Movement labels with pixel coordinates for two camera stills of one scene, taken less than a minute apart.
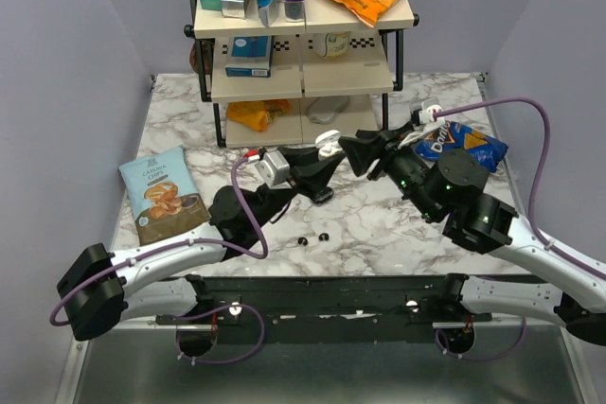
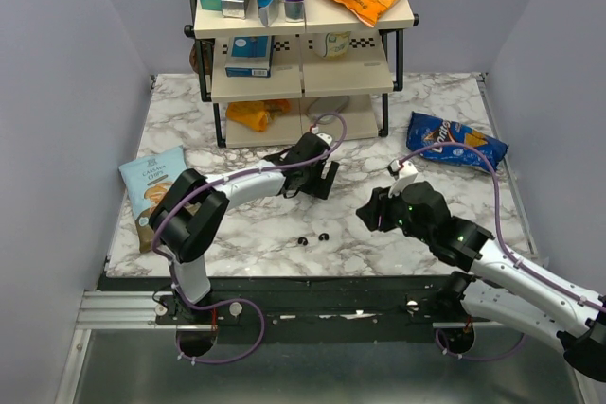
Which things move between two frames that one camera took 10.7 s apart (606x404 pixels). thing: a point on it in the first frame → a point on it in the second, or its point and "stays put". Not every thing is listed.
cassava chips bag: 163,196 stays put
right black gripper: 362,151 → 379,203
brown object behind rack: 193,58 stays put
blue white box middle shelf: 250,57 stays put
